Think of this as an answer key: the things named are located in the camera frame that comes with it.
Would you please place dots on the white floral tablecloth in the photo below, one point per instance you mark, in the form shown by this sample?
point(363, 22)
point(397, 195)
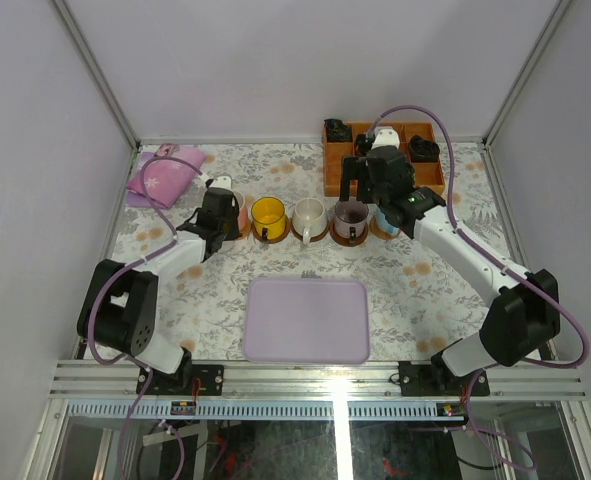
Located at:
point(417, 303)

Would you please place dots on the grey purple ceramic mug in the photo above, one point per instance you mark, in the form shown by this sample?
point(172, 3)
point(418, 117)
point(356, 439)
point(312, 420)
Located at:
point(350, 217)

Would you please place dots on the orange wooden compartment tray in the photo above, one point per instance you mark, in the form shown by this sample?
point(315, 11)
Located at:
point(429, 174)

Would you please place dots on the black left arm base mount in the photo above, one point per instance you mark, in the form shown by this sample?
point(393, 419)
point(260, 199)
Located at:
point(195, 380)

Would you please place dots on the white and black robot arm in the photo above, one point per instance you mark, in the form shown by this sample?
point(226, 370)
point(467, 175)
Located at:
point(120, 307)
point(521, 317)

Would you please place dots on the lavender plastic serving tray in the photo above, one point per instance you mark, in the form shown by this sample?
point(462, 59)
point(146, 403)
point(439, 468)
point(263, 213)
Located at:
point(306, 321)

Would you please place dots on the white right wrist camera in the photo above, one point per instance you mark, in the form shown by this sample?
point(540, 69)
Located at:
point(386, 136)

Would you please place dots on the yellow ceramic mug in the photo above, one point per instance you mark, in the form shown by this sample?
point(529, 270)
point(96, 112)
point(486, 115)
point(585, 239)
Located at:
point(269, 213)

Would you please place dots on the dark wooden grooved coaster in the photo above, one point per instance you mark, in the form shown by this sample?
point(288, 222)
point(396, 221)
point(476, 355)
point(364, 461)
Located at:
point(262, 237)
point(313, 239)
point(351, 241)

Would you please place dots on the light bamboo coaster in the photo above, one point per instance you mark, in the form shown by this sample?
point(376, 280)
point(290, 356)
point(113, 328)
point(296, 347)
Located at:
point(245, 231)
point(374, 228)

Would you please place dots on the dark floral rolled cloth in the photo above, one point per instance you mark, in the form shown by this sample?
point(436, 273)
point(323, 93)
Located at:
point(337, 131)
point(423, 150)
point(363, 143)

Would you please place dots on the pink ceramic mug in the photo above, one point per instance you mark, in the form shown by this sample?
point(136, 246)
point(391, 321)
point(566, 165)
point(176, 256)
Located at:
point(242, 218)

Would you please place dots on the pink folded cloth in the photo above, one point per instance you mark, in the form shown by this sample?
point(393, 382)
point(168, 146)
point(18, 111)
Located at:
point(165, 180)

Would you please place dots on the white ceramic mug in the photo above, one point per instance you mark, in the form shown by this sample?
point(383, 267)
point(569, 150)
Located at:
point(309, 218)

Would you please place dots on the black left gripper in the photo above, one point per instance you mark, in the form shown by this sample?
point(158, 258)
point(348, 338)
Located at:
point(223, 201)

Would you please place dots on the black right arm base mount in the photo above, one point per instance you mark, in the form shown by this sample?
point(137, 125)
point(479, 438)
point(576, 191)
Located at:
point(429, 379)

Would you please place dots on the blue slotted cable duct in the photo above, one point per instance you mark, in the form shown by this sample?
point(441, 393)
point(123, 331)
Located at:
point(314, 410)

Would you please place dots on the aluminium front frame rail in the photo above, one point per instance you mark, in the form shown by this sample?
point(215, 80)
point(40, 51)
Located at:
point(85, 379)

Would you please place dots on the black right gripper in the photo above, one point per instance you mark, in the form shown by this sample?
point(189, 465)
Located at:
point(354, 168)

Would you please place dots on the light blue ceramic mug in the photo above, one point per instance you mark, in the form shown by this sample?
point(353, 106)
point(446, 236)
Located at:
point(383, 225)

